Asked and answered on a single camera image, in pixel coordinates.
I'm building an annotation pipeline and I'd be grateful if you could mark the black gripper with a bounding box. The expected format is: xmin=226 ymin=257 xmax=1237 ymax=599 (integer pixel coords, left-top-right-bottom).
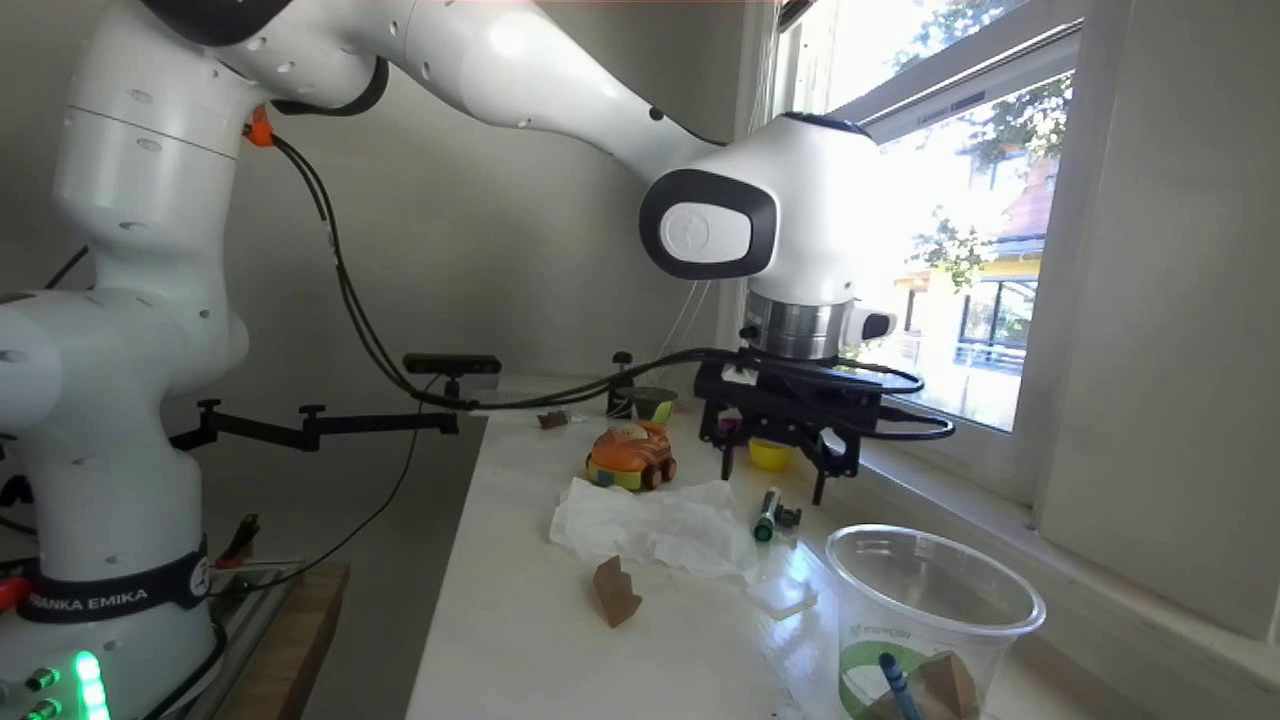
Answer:
xmin=693 ymin=350 xmax=889 ymax=510

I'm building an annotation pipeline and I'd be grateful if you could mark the green marker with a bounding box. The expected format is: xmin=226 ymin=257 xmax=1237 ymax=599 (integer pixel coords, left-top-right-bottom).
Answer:
xmin=747 ymin=489 xmax=808 ymax=547

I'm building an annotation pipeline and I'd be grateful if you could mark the clear plastic cup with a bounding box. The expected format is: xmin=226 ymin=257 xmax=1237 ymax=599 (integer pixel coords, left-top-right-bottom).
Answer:
xmin=820 ymin=520 xmax=1052 ymax=720

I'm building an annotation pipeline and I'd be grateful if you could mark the blue marker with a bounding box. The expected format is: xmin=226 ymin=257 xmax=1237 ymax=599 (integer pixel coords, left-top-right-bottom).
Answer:
xmin=876 ymin=647 xmax=928 ymax=720

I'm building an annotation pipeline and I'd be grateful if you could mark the yellow bowl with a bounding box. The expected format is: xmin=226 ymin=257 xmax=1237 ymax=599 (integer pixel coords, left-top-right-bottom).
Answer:
xmin=743 ymin=436 xmax=794 ymax=475

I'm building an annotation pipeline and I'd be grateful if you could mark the crumpled white tissue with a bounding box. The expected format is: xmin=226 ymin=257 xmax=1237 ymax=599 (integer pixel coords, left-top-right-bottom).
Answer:
xmin=548 ymin=475 xmax=792 ymax=606

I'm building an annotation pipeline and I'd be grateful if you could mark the orange toy car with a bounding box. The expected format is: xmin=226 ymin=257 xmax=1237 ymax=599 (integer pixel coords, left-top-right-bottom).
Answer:
xmin=580 ymin=421 xmax=681 ymax=498

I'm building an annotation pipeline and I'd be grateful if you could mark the black goblet stand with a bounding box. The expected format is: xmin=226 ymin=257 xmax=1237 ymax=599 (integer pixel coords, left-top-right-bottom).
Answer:
xmin=602 ymin=350 xmax=638 ymax=421

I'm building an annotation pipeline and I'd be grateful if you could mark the brown cardboard piece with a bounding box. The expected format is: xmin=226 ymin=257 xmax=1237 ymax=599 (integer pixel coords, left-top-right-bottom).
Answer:
xmin=589 ymin=554 xmax=648 ymax=634
xmin=915 ymin=647 xmax=988 ymax=720

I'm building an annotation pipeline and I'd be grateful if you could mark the wooden board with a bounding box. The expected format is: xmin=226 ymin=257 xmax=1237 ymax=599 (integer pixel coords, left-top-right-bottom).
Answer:
xmin=212 ymin=558 xmax=350 ymax=720

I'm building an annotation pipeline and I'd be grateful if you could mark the red black clamp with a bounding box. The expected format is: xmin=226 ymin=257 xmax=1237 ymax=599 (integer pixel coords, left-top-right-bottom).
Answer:
xmin=217 ymin=513 xmax=263 ymax=572

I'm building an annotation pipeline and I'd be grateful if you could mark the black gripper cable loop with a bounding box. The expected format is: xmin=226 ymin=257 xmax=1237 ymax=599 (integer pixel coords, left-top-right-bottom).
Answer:
xmin=853 ymin=357 xmax=960 ymax=444

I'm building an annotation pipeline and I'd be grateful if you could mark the green tape ring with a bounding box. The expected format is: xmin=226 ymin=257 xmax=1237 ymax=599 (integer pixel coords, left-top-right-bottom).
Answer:
xmin=834 ymin=637 xmax=935 ymax=720

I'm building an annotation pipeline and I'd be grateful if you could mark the black stereo camera bar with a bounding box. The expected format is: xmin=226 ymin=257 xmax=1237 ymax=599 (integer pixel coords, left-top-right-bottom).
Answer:
xmin=398 ymin=350 xmax=505 ymax=380

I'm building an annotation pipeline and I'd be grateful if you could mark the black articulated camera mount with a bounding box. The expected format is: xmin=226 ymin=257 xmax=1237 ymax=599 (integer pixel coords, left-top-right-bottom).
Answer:
xmin=166 ymin=395 xmax=466 ymax=457

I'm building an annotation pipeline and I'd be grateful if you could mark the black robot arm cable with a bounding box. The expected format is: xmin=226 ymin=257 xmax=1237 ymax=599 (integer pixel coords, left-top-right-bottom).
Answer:
xmin=256 ymin=133 xmax=731 ymax=418

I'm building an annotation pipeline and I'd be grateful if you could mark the orange cable clip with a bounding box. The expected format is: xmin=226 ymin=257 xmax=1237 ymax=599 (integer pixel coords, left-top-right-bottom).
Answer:
xmin=241 ymin=106 xmax=281 ymax=153

